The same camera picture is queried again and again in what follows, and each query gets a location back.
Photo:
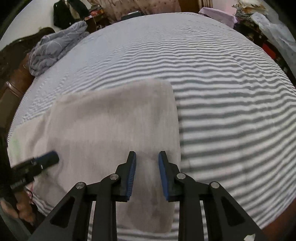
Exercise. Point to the lilac folded cloth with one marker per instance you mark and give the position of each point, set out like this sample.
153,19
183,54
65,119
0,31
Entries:
220,16

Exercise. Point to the grey blue folded comforter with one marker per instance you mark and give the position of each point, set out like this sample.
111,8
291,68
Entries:
53,47

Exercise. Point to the white dotted fabric pile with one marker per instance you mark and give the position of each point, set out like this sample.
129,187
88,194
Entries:
280,36

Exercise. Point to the grey fleece pants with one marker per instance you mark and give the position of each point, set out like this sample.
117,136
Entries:
94,132

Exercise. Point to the brown wooden door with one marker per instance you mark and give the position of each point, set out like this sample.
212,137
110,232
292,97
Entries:
194,6

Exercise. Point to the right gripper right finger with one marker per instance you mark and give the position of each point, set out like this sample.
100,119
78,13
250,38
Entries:
206,211

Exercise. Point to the striped grey white bedsheet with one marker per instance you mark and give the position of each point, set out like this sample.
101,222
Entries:
235,106

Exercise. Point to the person's left hand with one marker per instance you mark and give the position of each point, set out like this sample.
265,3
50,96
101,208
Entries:
23,208

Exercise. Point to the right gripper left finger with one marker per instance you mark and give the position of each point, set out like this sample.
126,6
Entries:
90,209

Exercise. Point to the floral cushion stack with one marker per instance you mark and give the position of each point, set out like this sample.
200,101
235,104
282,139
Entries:
249,7

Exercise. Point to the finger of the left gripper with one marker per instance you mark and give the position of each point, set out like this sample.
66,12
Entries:
49,159

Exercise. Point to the pink patterned curtain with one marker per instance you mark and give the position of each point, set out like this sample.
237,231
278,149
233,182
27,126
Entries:
116,9

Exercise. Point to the brown wooden bed frame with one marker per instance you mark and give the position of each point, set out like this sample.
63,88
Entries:
15,75

